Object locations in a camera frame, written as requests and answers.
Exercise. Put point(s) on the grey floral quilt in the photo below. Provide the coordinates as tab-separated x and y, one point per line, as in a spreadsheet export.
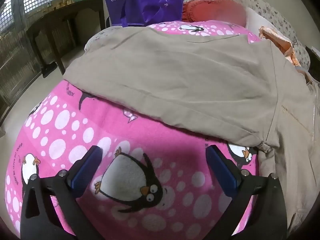
262	2

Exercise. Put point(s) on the white pillow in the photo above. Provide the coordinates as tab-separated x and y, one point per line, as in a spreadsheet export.
257	20

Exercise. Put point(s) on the red ruffled cushion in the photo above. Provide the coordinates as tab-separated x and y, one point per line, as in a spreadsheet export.
212	10

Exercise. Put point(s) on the dark wooden table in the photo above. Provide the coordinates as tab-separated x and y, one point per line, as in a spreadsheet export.
75	10

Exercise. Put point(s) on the metal window grille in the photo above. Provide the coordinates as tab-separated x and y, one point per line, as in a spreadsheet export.
15	55

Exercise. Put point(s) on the beige jacket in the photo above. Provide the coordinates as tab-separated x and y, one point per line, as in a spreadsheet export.
175	80

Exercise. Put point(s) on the purple shopping bag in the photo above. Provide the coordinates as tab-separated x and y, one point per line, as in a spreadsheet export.
150	0

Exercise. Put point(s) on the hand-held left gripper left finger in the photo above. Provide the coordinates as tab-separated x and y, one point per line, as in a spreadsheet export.
83	172

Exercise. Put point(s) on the pink penguin print blanket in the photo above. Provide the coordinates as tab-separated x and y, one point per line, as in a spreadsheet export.
150	142

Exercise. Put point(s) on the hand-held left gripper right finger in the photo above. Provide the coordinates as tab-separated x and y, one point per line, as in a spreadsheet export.
221	172

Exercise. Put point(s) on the orange cloth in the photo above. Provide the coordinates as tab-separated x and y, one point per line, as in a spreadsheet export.
280	40

